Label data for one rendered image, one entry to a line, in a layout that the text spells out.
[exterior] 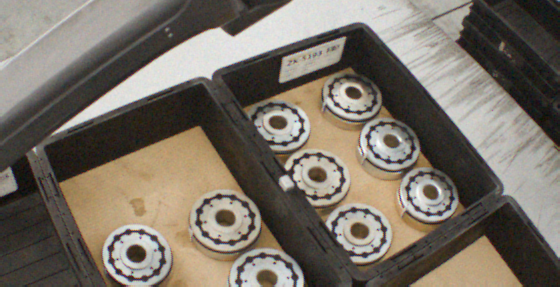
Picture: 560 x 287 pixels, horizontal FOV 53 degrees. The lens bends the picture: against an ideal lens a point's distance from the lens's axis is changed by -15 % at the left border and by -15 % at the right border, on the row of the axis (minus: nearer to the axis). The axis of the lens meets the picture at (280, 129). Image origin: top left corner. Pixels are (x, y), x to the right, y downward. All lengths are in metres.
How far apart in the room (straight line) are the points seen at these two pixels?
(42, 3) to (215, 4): 2.23
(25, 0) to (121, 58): 2.27
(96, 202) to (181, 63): 0.45
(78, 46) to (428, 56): 1.13
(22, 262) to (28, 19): 1.72
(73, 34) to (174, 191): 0.59
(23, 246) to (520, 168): 0.98
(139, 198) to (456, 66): 0.80
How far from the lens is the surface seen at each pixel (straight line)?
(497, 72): 1.95
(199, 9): 0.41
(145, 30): 0.40
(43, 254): 0.94
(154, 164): 1.00
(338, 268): 0.82
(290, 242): 0.90
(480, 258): 1.02
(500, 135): 1.37
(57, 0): 2.62
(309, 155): 0.99
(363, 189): 1.01
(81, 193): 0.98
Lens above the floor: 1.65
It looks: 51 degrees down
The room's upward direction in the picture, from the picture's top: 11 degrees clockwise
